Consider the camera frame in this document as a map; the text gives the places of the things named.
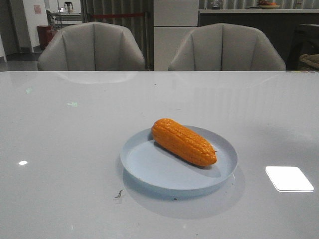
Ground red trash bin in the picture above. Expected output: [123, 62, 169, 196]
[37, 25, 53, 50]

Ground white cabinet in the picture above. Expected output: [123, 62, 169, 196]
[154, 0, 199, 71]

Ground left beige leather chair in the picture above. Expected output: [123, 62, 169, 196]
[37, 21, 145, 71]

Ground beige cushion on chair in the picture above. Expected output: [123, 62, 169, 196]
[298, 54, 319, 71]

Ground dark counter with white top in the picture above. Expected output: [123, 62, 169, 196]
[198, 9, 319, 63]

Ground background metal table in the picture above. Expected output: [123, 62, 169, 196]
[46, 9, 82, 30]

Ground fruit bowl on counter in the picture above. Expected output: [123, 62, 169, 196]
[257, 0, 280, 9]

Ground right beige leather chair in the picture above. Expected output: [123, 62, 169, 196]
[168, 23, 286, 71]

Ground dark wooden chair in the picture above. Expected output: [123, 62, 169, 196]
[286, 24, 319, 70]

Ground beige leather chair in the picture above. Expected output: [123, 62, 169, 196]
[37, 21, 145, 71]
[168, 23, 286, 71]

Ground orange corn cob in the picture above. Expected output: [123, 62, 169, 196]
[151, 119, 217, 167]

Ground red barrier belt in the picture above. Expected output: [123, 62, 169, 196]
[89, 12, 146, 19]

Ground pink wall notice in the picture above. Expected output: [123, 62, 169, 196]
[33, 4, 41, 14]

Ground light blue round plate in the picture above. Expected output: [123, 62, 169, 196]
[120, 126, 238, 197]

